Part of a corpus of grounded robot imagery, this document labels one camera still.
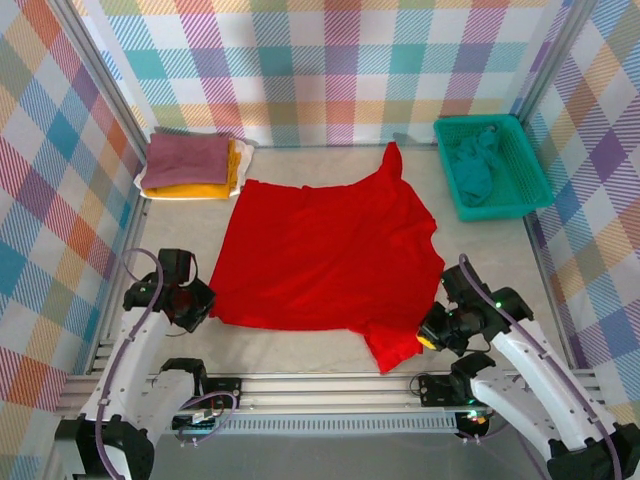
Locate red t-shirt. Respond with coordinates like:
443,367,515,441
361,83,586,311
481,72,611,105
207,141,448,375

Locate stack of folded clothes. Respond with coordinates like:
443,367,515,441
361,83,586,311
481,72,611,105
134,137,257,201

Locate black circuit board with lights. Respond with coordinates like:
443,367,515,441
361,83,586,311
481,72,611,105
457,409,494,436

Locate folded mustard yellow t-shirt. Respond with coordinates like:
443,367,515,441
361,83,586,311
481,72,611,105
143,138,244,201

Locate black circuit board with connector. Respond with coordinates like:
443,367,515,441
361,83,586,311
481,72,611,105
172,409,221,434

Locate folded mauve t-shirt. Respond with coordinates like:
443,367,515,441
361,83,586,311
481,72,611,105
144,133,232,191

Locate crumpled teal t-shirt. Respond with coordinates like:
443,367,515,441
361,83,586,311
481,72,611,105
446,124,502,208

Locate teal plastic basket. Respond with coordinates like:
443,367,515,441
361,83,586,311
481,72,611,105
432,114,555,224

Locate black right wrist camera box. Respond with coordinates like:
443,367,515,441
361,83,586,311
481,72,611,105
438,263,485,304

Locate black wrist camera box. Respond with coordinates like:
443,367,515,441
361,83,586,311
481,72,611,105
438,263,485,304
157,247,202,287

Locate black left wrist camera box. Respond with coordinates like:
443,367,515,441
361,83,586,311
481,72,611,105
157,247,202,287

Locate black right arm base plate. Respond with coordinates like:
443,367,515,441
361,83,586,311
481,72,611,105
418,373,474,407

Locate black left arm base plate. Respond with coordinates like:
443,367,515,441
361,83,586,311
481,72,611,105
199,377,244,409

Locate aluminium side rail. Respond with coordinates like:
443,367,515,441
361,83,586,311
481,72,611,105
522,214,596,372

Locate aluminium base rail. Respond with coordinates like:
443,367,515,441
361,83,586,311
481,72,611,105
54,369,604,419

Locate grey slotted cable duct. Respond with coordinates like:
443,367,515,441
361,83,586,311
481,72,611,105
172,417,461,436

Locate aluminium frame post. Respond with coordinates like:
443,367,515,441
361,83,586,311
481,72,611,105
49,0,149,134
509,0,599,124

